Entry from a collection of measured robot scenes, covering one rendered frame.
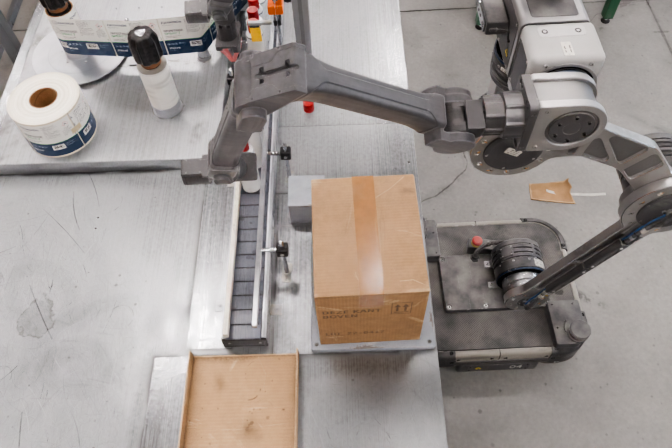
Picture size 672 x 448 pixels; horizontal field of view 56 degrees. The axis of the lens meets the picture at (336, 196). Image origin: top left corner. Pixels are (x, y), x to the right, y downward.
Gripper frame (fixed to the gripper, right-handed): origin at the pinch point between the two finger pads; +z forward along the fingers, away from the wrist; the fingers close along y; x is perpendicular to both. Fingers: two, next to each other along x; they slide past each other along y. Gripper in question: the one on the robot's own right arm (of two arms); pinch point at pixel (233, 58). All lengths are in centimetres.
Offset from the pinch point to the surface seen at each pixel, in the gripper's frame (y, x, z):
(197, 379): 88, -6, 19
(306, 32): -3.5, 21.9, -5.8
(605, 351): 55, 127, 101
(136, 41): 8.9, -22.5, -15.6
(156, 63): 8.6, -19.4, -7.3
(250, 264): 61, 6, 14
